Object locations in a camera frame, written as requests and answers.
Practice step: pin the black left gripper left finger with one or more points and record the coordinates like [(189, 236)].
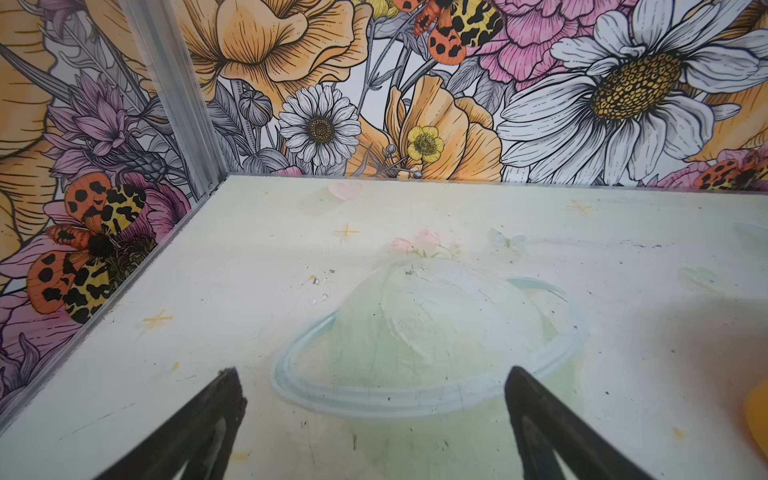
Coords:
[(194, 443)]

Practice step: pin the yellow plastic bin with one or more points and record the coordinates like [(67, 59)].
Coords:
[(755, 410)]

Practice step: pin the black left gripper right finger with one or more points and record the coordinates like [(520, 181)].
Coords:
[(547, 431)]

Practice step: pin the aluminium corner post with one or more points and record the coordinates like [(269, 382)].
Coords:
[(167, 59)]

